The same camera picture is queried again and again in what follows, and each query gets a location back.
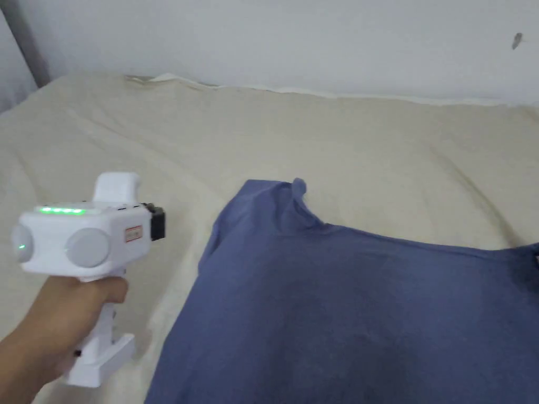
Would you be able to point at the grey curtain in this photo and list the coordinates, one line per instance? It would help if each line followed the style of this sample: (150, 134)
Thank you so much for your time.
(21, 46)

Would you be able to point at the bed with beige sheet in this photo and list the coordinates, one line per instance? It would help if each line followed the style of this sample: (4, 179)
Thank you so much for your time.
(337, 143)

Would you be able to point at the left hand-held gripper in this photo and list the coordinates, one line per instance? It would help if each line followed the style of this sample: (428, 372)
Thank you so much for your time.
(84, 235)

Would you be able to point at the person's left hand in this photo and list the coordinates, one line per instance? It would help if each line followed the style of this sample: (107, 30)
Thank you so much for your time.
(63, 320)

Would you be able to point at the dark blue shirt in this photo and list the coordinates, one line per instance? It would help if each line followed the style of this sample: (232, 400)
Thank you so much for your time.
(358, 320)

